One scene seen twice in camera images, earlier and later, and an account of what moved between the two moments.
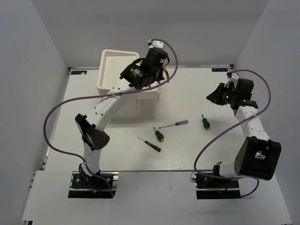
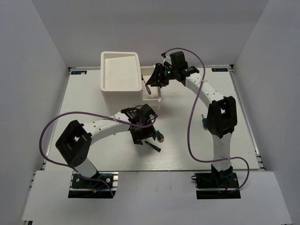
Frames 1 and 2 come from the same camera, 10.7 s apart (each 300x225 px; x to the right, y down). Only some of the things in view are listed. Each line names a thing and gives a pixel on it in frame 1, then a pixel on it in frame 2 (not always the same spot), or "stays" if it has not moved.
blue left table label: x=78 y=72 stays
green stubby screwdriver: x=206 y=124 stays
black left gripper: x=161 y=77 to x=137 y=138
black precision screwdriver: x=158 y=149 stays
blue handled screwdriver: x=176 y=123 to x=146 y=86
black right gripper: x=215 y=97 to x=157 y=80
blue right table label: x=220 y=69 stays
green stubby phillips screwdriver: x=159 y=137 stays
